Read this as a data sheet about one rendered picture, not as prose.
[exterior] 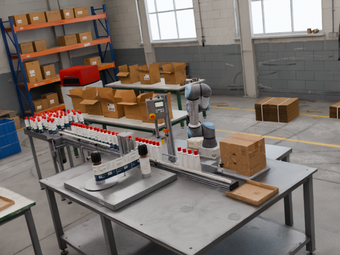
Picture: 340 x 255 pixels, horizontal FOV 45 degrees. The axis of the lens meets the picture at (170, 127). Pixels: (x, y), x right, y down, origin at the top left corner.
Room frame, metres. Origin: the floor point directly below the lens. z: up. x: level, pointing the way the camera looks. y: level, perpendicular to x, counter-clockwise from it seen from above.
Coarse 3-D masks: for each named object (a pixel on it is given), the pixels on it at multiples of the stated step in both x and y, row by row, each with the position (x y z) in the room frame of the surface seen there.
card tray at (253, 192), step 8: (248, 184) 3.02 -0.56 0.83; (256, 184) 2.98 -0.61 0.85; (264, 184) 2.92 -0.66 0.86; (232, 192) 2.92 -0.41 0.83; (240, 192) 2.90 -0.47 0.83; (248, 192) 2.88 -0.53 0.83; (256, 192) 2.86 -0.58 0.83; (264, 192) 2.84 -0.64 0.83; (272, 192) 2.77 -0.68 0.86; (248, 200) 2.72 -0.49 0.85; (256, 200) 2.67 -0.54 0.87; (264, 200) 2.70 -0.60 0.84
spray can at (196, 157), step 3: (195, 150) 3.29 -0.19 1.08; (195, 153) 3.27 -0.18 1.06; (195, 156) 3.26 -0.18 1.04; (198, 156) 3.27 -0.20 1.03; (195, 159) 3.26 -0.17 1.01; (198, 159) 3.27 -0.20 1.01; (195, 162) 3.27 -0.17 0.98; (198, 162) 3.26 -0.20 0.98; (195, 165) 3.27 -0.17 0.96; (198, 165) 3.26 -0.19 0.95; (195, 168) 3.27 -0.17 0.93; (198, 168) 3.26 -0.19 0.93; (198, 171) 3.26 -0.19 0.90
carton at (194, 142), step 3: (192, 138) 4.15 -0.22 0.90; (195, 138) 4.14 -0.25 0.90; (198, 138) 4.13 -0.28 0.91; (201, 138) 4.11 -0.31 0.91; (189, 141) 4.10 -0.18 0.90; (192, 141) 4.06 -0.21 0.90; (195, 141) 4.04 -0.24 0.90; (198, 141) 4.03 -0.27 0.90; (201, 141) 4.05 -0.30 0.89; (189, 144) 4.10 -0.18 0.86; (192, 144) 4.07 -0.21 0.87; (195, 144) 4.03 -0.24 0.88; (198, 144) 4.02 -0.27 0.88; (201, 144) 4.05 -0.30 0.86; (192, 147) 4.07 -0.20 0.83; (195, 147) 4.04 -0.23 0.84
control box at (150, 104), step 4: (148, 100) 3.72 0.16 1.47; (152, 100) 3.71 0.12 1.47; (156, 100) 3.70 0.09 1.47; (160, 100) 3.71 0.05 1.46; (148, 104) 3.70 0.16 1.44; (152, 104) 3.70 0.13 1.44; (148, 108) 3.70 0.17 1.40; (152, 108) 3.70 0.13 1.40; (156, 108) 3.70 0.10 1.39; (164, 108) 3.71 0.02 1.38; (148, 112) 3.70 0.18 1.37; (152, 112) 3.70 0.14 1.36; (160, 112) 3.71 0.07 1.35; (164, 112) 3.71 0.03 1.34; (148, 116) 3.71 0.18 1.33; (156, 116) 3.70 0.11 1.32; (160, 116) 3.71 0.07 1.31; (164, 116) 3.71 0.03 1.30
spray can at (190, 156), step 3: (189, 150) 3.32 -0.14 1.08; (189, 153) 3.32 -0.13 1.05; (192, 153) 3.33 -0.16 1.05; (189, 156) 3.31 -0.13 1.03; (192, 156) 3.31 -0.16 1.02; (189, 159) 3.31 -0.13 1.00; (192, 159) 3.31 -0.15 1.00; (189, 162) 3.31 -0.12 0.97; (192, 162) 3.31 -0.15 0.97; (189, 165) 3.32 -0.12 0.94; (192, 165) 3.31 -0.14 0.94; (189, 168) 3.32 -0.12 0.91; (192, 168) 3.31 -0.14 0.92
